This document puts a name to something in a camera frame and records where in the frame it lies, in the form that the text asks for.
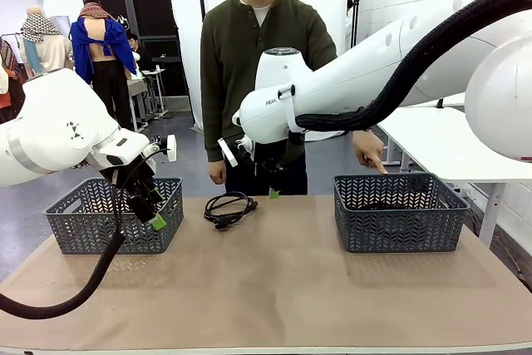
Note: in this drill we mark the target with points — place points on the white side table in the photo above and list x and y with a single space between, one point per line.
449 151

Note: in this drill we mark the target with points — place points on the grey background desk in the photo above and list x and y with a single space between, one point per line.
151 85

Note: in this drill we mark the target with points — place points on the black light stand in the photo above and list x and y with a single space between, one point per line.
356 6

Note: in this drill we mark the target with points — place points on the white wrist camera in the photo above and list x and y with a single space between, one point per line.
228 152
171 148

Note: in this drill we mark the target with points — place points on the mannequin with red patterned scarf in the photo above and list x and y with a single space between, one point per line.
8 80

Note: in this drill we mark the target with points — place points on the grey plastic lattice basket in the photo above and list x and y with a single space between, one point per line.
83 238
395 230

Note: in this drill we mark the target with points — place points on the person in green sweater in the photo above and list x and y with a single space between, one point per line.
232 60

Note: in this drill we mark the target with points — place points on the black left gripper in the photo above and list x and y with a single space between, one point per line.
131 176

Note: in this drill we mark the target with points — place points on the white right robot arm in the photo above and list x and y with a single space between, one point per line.
353 72

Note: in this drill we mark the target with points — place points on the mannequin with cream sweater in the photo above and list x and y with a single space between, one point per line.
47 49

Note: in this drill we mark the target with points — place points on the seated background person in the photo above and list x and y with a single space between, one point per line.
139 53

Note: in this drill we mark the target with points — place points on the person's right forearm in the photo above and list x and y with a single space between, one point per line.
216 139

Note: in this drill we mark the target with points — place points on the person's left hand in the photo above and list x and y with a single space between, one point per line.
367 147

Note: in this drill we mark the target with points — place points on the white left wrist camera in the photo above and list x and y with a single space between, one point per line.
171 148

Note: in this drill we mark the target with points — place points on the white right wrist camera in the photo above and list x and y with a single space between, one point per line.
228 152

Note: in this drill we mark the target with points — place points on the white photo backdrop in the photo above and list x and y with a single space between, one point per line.
187 39

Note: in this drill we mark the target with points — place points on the mannequin with blue garment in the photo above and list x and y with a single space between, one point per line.
104 47

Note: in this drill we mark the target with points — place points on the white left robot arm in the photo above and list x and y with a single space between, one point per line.
54 122

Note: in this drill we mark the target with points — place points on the person's right hand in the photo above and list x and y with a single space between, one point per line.
217 172

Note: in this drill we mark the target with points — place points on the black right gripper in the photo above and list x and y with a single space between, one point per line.
268 157

